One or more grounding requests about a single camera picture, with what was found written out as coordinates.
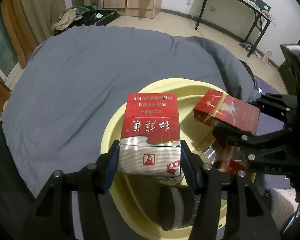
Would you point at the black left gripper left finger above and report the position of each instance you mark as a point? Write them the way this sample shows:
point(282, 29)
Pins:
point(50, 216)

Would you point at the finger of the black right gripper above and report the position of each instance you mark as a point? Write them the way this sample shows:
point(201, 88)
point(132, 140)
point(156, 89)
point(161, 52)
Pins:
point(266, 144)
point(278, 106)

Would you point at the black white foam roll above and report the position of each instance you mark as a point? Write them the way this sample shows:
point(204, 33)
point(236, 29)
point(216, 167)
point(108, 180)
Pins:
point(177, 207)

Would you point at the dark red cigarette pack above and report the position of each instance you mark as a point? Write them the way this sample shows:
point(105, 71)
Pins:
point(216, 106)

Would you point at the red white cigarette pack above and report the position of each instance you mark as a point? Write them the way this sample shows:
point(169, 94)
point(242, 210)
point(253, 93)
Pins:
point(150, 137)

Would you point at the black folding table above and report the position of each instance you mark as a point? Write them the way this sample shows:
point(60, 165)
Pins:
point(240, 19)

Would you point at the yellow plastic basin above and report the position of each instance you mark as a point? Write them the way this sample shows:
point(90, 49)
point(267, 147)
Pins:
point(136, 196)

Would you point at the grey bed sheet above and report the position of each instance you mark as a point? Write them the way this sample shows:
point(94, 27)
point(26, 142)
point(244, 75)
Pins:
point(74, 83)

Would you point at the pile of clothes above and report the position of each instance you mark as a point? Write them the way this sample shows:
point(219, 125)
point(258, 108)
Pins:
point(88, 15)

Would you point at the beige curtain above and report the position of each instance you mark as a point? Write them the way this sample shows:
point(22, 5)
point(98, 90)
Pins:
point(29, 23)

